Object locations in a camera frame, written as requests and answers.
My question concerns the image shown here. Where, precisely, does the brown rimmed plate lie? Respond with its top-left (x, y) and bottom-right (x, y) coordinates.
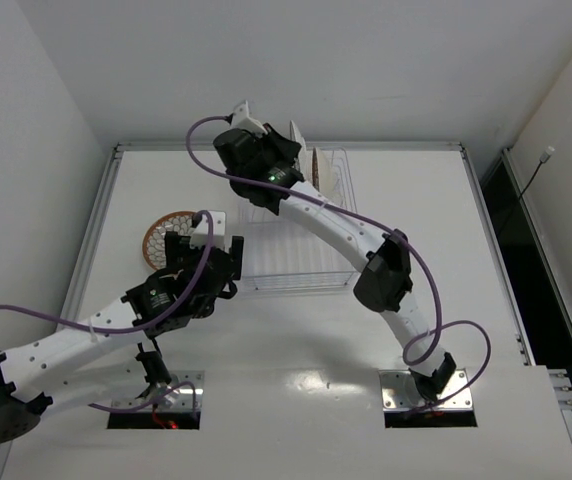
top-left (311, 147), bottom-right (337, 197)

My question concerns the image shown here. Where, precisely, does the red sunburst pattern plate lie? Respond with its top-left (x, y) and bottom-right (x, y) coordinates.
top-left (289, 121), bottom-right (309, 174)

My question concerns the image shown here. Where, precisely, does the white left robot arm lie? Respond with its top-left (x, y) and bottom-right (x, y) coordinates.
top-left (0, 232), bottom-right (244, 444)

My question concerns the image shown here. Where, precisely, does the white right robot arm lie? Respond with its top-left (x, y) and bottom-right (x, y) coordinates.
top-left (213, 128), bottom-right (456, 402)

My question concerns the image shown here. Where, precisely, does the orange rimmed floral plate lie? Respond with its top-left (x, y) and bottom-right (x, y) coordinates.
top-left (142, 211), bottom-right (195, 270)

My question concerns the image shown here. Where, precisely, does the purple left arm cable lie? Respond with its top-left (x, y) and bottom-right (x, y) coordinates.
top-left (0, 209), bottom-right (213, 414)

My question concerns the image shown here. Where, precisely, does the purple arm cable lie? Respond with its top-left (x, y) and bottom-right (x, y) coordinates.
top-left (186, 114), bottom-right (492, 414)
top-left (0, 209), bottom-right (213, 414)

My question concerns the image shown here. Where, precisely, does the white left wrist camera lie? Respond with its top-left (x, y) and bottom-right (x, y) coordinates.
top-left (189, 211), bottom-right (226, 250)

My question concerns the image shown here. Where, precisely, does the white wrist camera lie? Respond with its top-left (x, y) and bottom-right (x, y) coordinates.
top-left (230, 101), bottom-right (268, 137)
top-left (189, 211), bottom-right (226, 250)

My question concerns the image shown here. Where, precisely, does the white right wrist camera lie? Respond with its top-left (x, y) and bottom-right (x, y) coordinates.
top-left (230, 101), bottom-right (268, 137)

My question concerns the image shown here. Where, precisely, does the white wire dish rack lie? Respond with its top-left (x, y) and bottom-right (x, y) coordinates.
top-left (238, 147), bottom-right (356, 293)

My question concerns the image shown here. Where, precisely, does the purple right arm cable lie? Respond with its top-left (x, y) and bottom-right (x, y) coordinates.
top-left (186, 114), bottom-right (492, 414)

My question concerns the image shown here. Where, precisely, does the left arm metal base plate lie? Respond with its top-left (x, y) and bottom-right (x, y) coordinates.
top-left (109, 370), bottom-right (205, 414)

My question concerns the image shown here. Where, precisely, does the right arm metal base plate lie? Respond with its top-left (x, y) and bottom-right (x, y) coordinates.
top-left (378, 368), bottom-right (475, 410)

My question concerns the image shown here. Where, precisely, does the black wall cable with plug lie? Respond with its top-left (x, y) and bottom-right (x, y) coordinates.
top-left (517, 145), bottom-right (556, 200)

